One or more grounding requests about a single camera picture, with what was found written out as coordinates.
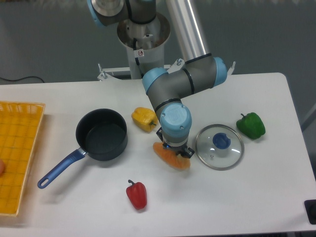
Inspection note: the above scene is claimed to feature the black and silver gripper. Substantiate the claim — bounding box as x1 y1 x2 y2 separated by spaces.
156 127 195 158

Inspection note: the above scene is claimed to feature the orange triangle bread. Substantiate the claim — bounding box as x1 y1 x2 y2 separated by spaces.
153 142 191 170

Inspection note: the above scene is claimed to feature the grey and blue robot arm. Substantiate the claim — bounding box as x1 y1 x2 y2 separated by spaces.
87 0 227 158

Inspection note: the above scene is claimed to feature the yellow bell pepper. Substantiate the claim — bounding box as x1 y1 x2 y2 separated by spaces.
131 107 158 132

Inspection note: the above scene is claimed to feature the glass lid with blue knob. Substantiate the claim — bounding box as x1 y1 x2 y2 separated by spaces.
195 124 244 171

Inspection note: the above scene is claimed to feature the red bell pepper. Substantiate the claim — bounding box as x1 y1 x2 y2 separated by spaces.
126 180 147 210

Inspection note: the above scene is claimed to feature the green bell pepper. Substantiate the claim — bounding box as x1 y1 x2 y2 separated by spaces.
236 112 266 140

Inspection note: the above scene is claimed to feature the black device at table edge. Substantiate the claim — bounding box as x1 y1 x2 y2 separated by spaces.
304 199 316 225

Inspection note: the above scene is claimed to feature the yellow woven basket tray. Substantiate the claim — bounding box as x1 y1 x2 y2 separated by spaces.
0 101 45 216

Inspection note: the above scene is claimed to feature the dark pot with blue handle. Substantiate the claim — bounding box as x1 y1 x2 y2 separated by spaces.
37 109 128 189

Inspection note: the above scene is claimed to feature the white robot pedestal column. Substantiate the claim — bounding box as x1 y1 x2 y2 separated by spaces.
117 13 170 79

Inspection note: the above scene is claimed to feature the black cable on floor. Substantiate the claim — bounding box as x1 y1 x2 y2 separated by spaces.
0 76 45 83

